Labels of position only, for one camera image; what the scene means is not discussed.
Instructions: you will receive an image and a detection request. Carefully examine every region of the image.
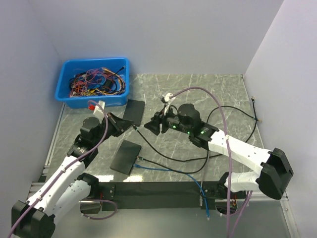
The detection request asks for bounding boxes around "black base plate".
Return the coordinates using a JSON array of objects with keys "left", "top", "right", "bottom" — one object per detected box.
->
[{"left": 100, "top": 180, "right": 227, "bottom": 210}]

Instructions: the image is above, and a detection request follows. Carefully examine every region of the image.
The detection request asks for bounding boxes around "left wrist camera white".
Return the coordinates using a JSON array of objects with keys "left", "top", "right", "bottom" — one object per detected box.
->
[{"left": 88, "top": 100, "right": 106, "bottom": 120}]

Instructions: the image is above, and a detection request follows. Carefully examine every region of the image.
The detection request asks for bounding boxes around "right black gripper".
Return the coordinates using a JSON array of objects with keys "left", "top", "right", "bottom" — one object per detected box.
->
[{"left": 144, "top": 105, "right": 192, "bottom": 136}]

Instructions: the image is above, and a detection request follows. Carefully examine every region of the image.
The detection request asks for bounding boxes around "black network switch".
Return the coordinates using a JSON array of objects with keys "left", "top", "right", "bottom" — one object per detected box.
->
[
  {"left": 110, "top": 140, "right": 142, "bottom": 176},
  {"left": 123, "top": 99, "right": 145, "bottom": 126}
]

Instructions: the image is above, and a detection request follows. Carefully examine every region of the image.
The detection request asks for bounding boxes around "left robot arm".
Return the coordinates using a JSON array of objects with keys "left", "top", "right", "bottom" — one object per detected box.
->
[{"left": 10, "top": 113, "right": 133, "bottom": 238}]

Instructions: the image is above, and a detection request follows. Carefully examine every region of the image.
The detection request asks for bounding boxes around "blue plastic bin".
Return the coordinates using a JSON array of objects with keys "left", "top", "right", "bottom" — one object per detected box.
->
[{"left": 55, "top": 57, "right": 129, "bottom": 109}]

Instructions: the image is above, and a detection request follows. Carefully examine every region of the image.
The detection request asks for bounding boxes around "long black ethernet cable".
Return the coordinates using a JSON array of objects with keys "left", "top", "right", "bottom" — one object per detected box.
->
[{"left": 132, "top": 95, "right": 263, "bottom": 163}]

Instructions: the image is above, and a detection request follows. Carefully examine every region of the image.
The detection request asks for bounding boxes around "grey ethernet cable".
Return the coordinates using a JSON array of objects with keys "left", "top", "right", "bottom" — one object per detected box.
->
[{"left": 199, "top": 153, "right": 211, "bottom": 206}]

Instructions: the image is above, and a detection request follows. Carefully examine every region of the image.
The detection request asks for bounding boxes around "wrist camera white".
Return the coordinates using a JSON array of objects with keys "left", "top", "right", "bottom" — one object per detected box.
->
[
  {"left": 88, "top": 100, "right": 106, "bottom": 120},
  {"left": 161, "top": 93, "right": 175, "bottom": 115}
]

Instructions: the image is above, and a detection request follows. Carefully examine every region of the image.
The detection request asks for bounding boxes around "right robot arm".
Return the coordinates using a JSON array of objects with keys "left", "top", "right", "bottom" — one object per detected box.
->
[{"left": 144, "top": 104, "right": 294, "bottom": 200}]

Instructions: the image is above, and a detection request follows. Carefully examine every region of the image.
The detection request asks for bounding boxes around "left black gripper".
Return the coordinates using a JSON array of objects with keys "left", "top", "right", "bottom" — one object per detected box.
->
[{"left": 93, "top": 112, "right": 134, "bottom": 146}]

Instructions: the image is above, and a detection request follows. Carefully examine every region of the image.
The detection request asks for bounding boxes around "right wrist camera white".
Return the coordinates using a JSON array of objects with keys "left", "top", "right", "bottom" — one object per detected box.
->
[{"left": 161, "top": 93, "right": 175, "bottom": 115}]

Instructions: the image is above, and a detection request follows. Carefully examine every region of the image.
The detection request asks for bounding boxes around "blue ethernet cable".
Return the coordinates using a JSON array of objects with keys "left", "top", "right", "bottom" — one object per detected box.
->
[{"left": 133, "top": 163, "right": 211, "bottom": 223}]

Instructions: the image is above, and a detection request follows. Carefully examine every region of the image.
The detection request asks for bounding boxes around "aluminium rail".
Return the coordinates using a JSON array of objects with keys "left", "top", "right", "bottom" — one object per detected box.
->
[{"left": 26, "top": 182, "right": 289, "bottom": 203}]

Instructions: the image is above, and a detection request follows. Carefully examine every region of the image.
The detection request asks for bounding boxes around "black ethernet cable short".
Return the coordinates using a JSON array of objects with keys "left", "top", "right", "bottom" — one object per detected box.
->
[{"left": 136, "top": 149, "right": 214, "bottom": 174}]

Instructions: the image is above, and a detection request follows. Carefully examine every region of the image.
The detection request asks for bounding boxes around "tangled coloured wires bundle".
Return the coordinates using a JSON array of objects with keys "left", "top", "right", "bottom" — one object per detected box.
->
[{"left": 68, "top": 65, "right": 127, "bottom": 98}]

